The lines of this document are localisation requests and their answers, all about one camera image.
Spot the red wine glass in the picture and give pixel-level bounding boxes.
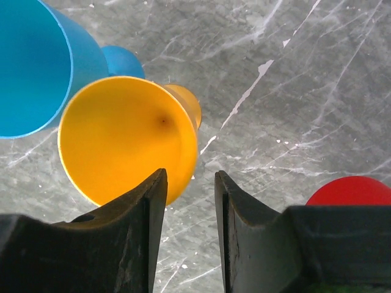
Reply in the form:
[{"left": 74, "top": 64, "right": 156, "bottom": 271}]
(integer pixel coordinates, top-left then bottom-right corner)
[{"left": 306, "top": 176, "right": 390, "bottom": 206}]

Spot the blue wine glass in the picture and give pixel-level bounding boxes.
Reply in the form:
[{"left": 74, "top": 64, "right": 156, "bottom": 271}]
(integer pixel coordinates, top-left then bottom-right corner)
[{"left": 1, "top": 1, "right": 145, "bottom": 139}]

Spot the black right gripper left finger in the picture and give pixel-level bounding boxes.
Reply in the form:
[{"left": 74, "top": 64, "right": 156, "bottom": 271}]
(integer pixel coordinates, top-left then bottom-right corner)
[{"left": 1, "top": 169, "right": 167, "bottom": 292}]

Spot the orange wine glass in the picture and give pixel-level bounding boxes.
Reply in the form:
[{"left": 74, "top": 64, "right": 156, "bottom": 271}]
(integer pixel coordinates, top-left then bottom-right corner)
[{"left": 57, "top": 76, "right": 202, "bottom": 206}]

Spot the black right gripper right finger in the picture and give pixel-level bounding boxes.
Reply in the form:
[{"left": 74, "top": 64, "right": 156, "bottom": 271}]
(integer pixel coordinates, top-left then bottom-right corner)
[{"left": 214, "top": 171, "right": 390, "bottom": 292}]

